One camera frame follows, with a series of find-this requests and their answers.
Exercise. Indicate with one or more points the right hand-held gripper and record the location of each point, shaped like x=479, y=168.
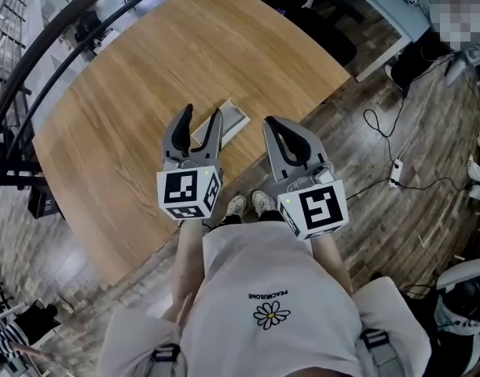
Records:
x=320, y=210

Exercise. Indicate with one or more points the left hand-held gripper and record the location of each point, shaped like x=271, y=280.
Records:
x=180, y=189

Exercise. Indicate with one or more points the white glasses case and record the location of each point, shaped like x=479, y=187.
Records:
x=233, y=118

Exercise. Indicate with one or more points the person's right forearm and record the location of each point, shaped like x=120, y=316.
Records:
x=330, y=257

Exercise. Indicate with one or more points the person's left forearm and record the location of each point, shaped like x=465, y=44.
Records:
x=188, y=257

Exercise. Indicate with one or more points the person's right white shoe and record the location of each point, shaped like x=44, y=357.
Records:
x=263, y=200

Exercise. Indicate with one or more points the person's white shoe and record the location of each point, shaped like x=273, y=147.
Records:
x=237, y=204
x=263, y=200

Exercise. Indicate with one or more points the person's left white shoe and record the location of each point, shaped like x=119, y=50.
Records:
x=237, y=204

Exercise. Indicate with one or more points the white power strip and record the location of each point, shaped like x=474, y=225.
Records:
x=396, y=171

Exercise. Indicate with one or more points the black office chair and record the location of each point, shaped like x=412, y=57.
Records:
x=334, y=37

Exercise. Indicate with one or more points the person's white flower-print shirt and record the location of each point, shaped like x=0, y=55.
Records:
x=271, y=289

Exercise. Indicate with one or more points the black box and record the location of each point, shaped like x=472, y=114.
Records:
x=43, y=202

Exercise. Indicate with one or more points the white desk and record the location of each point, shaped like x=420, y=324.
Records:
x=385, y=10

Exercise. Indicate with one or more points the black curved metal railing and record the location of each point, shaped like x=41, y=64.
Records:
x=35, y=53

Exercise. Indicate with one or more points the white and black chair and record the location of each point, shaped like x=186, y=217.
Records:
x=465, y=289

